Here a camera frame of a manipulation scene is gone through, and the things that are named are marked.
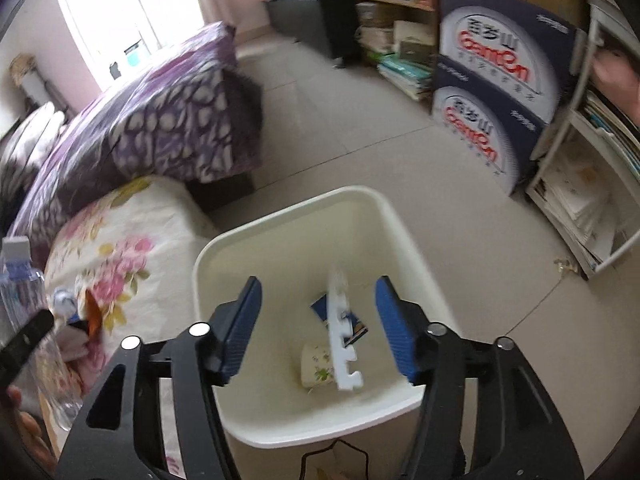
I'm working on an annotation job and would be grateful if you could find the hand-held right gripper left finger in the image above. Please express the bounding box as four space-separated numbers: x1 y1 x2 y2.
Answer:
54 276 263 480

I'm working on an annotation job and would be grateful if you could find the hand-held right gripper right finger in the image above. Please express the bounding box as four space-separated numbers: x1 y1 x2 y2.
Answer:
375 276 586 480

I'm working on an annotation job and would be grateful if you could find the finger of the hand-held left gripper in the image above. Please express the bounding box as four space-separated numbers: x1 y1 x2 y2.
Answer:
0 309 55 392

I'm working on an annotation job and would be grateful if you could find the clear plastic water bottle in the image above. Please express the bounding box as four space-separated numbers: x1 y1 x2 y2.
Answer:
0 237 83 431

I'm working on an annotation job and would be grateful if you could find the white foam puzzle piece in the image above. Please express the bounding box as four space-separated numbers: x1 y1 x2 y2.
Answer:
326 267 363 392

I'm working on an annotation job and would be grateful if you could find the floral paper cup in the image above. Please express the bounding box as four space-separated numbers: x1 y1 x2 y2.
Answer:
300 341 337 390

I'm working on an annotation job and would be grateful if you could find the blue printed card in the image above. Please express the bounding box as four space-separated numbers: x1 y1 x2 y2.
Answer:
310 296 370 346

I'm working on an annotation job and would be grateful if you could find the white plastic trash bin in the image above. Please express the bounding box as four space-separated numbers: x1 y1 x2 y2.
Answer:
192 185 463 450

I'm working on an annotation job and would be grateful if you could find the person's left hand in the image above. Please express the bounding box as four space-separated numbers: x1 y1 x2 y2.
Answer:
6 385 57 467

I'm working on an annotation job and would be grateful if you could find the crumpled blue white wrapper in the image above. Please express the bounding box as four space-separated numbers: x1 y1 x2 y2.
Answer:
50 287 81 323

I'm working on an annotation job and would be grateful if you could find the floral bed blanket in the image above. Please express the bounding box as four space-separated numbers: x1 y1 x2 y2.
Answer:
37 176 226 480

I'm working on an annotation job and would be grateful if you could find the pale pillow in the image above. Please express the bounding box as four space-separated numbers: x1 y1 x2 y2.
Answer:
0 102 67 181

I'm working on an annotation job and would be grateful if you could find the dark blue printed carton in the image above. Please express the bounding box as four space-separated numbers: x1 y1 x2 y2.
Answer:
437 0 586 126
431 60 551 197

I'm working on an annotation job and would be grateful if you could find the stack of white papers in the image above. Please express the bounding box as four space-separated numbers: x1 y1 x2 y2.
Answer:
532 145 622 272

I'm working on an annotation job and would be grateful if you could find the purple patterned quilt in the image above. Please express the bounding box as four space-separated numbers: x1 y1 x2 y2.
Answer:
7 21 238 241

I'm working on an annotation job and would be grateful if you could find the stack of teal books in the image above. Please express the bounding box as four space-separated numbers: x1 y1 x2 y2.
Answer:
377 52 434 101

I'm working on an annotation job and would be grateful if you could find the white shelf rack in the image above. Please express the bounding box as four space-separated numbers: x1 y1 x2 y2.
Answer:
525 0 640 281

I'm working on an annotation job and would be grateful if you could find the black storage ottoman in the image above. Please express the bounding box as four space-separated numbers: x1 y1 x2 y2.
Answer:
267 0 361 61

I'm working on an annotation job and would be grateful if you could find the wooden bookshelf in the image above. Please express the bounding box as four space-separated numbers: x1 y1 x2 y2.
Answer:
345 0 442 102

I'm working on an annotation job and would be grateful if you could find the pink cloth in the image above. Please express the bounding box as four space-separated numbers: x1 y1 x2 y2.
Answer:
595 47 640 102

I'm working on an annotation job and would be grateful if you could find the bright window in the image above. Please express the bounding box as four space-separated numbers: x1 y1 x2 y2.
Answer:
52 0 211 92

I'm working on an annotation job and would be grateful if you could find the black cable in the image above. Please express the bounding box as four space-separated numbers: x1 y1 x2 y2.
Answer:
300 439 371 480

